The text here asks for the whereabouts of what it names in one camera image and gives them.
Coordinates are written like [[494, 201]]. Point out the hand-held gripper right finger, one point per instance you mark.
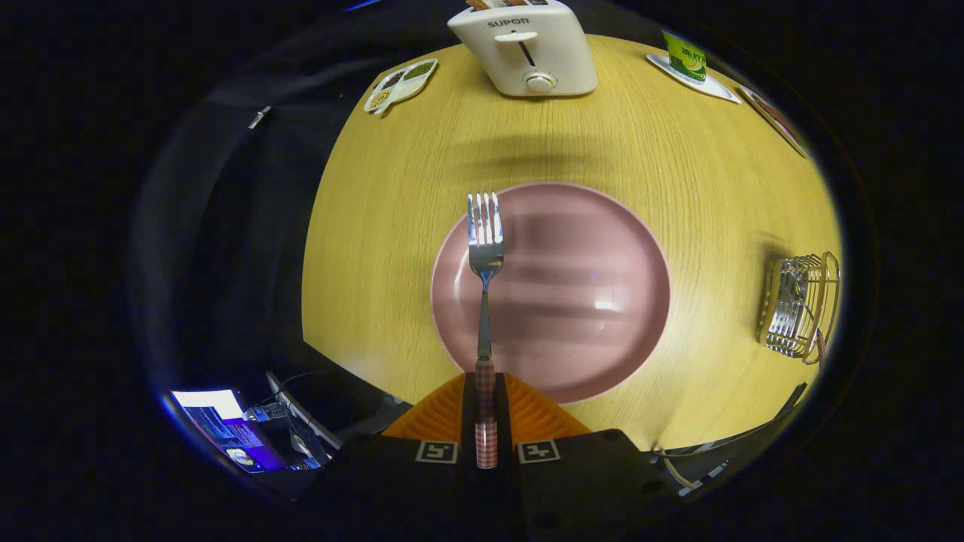
[[503, 421]]

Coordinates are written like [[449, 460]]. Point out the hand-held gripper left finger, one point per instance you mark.
[[468, 421]]

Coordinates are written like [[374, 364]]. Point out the pink plate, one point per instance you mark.
[[572, 301]]

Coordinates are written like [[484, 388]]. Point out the lit computer screen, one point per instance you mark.
[[218, 425]]

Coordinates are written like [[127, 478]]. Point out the perforated metal tray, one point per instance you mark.
[[779, 331]]

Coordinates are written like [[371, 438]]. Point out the sectioned white condiment dish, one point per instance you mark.
[[403, 84]]

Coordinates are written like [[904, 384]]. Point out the silver clip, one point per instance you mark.
[[260, 117]]

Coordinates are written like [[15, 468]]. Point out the white toaster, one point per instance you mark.
[[565, 53]]

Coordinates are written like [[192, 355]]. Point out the white coaster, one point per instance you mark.
[[717, 89]]

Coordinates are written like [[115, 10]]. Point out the green tea bottle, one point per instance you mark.
[[684, 59]]

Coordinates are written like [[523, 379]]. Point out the white plate with food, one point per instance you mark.
[[776, 120]]

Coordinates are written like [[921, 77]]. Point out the bread slice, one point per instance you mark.
[[477, 3]]

